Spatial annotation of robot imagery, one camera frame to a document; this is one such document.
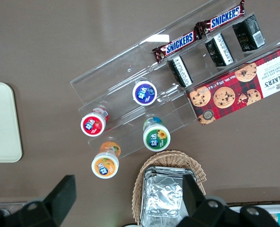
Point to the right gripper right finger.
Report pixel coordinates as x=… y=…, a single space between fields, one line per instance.
x=201 y=210

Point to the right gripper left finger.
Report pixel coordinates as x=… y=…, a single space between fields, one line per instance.
x=52 y=205

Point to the white rectangular snack tray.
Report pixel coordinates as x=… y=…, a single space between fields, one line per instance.
x=260 y=208

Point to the light tan wicker basket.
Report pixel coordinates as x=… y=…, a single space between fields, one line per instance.
x=170 y=158

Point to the cream rectangular serving tray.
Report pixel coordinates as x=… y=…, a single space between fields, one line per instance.
x=2 y=123

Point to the foil container stack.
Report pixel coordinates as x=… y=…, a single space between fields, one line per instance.
x=161 y=194

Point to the orange lid gum jar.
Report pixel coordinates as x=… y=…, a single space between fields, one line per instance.
x=105 y=165

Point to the green lid gum jar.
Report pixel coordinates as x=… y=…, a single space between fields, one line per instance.
x=156 y=138

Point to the red lid gum jar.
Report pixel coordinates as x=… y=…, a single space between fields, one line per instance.
x=92 y=124

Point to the red Walkers cookie box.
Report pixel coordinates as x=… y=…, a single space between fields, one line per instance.
x=237 y=87

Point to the blue lid gum jar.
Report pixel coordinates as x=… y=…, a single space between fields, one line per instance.
x=144 y=92

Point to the clear acrylic stepped stand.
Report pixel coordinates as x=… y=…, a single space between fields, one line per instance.
x=111 y=78
x=196 y=49

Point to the small black box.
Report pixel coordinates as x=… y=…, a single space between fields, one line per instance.
x=248 y=33
x=180 y=71
x=219 y=49

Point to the Snickers chocolate bar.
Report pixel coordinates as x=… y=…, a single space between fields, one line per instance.
x=222 y=17
x=177 y=45

